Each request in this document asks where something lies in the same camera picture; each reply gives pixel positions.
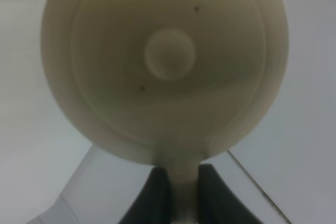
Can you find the tan ceramic teapot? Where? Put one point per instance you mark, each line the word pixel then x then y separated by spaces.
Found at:
pixel 168 83

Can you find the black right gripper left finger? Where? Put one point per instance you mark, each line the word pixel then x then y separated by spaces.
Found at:
pixel 154 203

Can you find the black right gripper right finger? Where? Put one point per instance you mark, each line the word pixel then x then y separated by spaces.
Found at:
pixel 214 202

